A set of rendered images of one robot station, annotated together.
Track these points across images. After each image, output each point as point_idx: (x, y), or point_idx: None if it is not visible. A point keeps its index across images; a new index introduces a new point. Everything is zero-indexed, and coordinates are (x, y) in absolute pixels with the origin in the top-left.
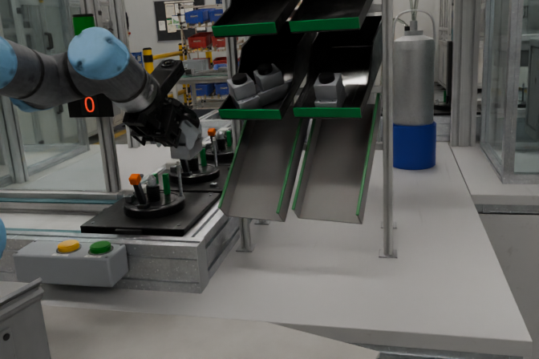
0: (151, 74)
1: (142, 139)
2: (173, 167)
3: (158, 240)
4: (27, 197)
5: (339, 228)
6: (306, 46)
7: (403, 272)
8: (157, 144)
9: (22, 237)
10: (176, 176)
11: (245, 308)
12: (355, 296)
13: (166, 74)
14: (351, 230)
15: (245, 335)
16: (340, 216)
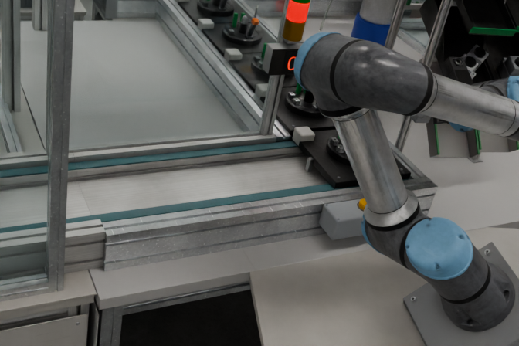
0: (457, 74)
1: (436, 120)
2: (299, 100)
3: (405, 184)
4: (184, 150)
5: (418, 139)
6: None
7: (498, 172)
8: (423, 117)
9: (308, 203)
10: (310, 112)
11: (466, 221)
12: (500, 197)
13: (466, 73)
14: (427, 139)
15: (490, 239)
16: (496, 148)
